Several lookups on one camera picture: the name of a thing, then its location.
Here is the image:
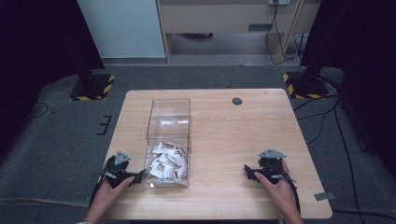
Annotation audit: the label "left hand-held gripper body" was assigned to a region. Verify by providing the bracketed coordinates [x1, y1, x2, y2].
[104, 150, 138, 189]

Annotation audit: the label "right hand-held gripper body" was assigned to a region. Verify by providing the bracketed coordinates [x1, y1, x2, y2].
[255, 148, 292, 185]

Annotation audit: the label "pile of white packets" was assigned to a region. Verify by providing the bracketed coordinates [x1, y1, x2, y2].
[148, 142, 189, 183]

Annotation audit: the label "clear plastic box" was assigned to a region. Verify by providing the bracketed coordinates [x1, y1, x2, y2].
[143, 98, 191, 189]

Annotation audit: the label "person's left hand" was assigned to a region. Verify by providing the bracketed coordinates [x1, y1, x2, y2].
[89, 175, 136, 218]

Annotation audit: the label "person's right hand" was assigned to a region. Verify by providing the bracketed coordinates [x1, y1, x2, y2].
[253, 159, 297, 216]

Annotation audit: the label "grey tape strip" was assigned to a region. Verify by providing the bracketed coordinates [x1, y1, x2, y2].
[313, 191, 337, 202]

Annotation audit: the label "black stand base striped edge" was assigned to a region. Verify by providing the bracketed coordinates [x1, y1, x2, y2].
[282, 70, 332, 100]
[69, 72, 117, 102]

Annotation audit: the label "white cabinet panel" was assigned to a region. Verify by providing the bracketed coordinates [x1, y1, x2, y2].
[77, 0, 167, 59]

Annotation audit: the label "black curtain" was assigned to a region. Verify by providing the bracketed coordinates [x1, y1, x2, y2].
[0, 0, 106, 157]
[299, 0, 396, 171]

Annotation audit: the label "light wooden desk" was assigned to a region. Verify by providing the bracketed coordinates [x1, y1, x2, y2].
[155, 0, 322, 64]

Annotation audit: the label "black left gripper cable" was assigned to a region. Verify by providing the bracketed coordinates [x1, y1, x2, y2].
[89, 173, 110, 209]

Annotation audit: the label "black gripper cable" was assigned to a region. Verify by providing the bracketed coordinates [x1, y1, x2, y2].
[281, 169, 303, 216]
[89, 173, 110, 209]

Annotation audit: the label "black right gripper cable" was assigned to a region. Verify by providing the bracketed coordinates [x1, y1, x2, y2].
[281, 169, 303, 216]

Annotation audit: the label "black floor cables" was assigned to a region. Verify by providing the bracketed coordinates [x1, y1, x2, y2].
[291, 69, 396, 224]

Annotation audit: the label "thin black floor cable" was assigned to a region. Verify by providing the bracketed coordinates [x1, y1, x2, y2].
[25, 101, 50, 121]

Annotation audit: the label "black hanging cables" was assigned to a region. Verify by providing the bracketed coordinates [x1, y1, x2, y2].
[264, 2, 305, 66]

